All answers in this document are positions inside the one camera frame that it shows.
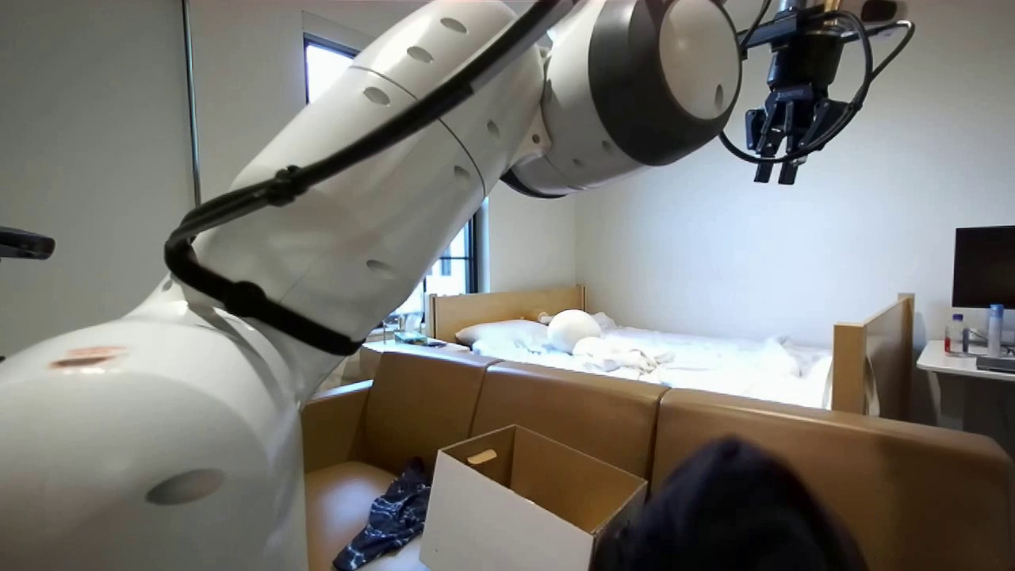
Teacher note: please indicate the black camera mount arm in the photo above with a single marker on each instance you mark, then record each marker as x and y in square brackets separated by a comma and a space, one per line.
[25, 246]

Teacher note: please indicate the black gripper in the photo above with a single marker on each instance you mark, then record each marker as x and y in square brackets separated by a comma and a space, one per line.
[808, 42]

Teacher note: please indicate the wooden bed with white bedding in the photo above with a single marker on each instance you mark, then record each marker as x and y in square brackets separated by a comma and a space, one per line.
[863, 369]

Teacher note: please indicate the black computer monitor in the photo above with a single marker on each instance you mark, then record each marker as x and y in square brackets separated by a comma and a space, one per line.
[983, 269]

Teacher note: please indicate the white cardboard box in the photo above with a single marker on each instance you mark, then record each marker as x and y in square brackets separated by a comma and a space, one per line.
[516, 500]

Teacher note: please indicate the white round pillow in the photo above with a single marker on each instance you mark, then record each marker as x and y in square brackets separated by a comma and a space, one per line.
[571, 326]

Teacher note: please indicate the blue patterned cloth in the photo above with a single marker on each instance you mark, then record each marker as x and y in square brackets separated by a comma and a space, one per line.
[393, 519]

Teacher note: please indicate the plastic bottle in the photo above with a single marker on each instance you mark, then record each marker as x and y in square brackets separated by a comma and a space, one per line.
[960, 333]

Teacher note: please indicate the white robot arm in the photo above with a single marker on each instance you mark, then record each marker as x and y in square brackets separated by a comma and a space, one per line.
[170, 440]

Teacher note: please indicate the white desk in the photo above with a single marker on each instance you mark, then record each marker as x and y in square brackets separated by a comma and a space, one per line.
[963, 391]

